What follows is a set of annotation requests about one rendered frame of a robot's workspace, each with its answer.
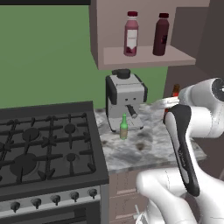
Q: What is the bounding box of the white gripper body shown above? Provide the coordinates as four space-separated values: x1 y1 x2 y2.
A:
155 96 180 110

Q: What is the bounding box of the dark brown cabinet door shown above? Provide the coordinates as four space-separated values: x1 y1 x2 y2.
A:
163 0 224 97

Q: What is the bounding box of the red bottle with dark cap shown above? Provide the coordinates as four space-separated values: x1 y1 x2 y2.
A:
164 83 181 116

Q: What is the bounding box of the silver and black coffee machine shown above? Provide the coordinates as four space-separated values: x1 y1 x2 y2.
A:
105 68 149 133

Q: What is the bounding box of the small green glass bottle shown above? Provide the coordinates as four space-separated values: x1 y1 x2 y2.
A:
119 113 130 140

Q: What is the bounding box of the dark red juice bottle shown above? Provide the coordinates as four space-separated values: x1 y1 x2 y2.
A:
152 12 171 57

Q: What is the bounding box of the pink juice bottle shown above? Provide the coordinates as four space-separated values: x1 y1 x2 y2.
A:
123 10 140 57

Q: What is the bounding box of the brown drawer front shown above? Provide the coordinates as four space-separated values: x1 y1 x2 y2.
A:
109 170 147 196
108 192 151 224

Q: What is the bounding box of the dark stove knob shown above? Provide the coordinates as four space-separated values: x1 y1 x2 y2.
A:
69 191 81 203
50 194 61 207
31 198 42 210
87 188 98 200
10 201 21 214

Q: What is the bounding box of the black gas stove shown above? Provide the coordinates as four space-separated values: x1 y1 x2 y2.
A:
0 100 110 224

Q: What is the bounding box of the black range hood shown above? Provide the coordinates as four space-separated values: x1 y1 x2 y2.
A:
0 0 92 6

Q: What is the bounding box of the open brown wall cabinet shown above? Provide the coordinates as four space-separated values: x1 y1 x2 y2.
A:
88 0 211 71

